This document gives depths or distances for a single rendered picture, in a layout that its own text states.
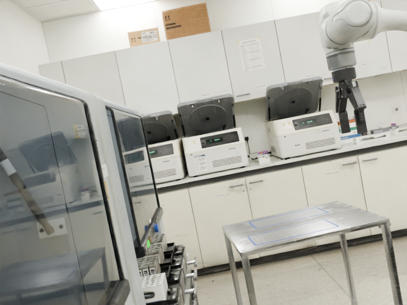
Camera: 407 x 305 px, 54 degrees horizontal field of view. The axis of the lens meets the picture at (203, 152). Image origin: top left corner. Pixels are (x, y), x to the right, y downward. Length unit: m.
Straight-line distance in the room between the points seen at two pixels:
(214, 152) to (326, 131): 1.02
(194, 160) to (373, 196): 1.64
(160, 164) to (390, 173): 2.06
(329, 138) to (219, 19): 1.67
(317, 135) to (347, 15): 2.54
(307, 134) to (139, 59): 1.71
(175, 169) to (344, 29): 2.54
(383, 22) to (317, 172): 2.53
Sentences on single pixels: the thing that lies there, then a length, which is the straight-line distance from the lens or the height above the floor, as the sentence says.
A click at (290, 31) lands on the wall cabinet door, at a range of 4.01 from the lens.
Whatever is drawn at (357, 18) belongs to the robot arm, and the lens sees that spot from 1.19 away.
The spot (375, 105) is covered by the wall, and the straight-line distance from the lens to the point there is 4.54.
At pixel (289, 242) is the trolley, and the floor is 0.81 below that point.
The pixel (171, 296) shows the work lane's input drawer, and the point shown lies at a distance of 1.27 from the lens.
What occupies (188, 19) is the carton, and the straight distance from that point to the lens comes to 3.98.
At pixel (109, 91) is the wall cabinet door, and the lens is 3.90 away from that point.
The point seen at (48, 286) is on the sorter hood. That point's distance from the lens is 0.58.
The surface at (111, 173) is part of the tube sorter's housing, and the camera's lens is 1.06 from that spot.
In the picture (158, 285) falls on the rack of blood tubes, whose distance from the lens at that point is 1.25.
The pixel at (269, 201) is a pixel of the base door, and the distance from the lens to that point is 3.61.
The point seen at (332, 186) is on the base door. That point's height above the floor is 0.58.
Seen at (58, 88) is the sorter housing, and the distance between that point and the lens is 0.94.
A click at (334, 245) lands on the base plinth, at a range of 3.90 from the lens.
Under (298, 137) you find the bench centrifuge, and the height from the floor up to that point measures 1.07.
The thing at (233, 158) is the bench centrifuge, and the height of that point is 1.00.
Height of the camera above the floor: 1.29
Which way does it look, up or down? 3 degrees down
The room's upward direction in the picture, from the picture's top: 11 degrees counter-clockwise
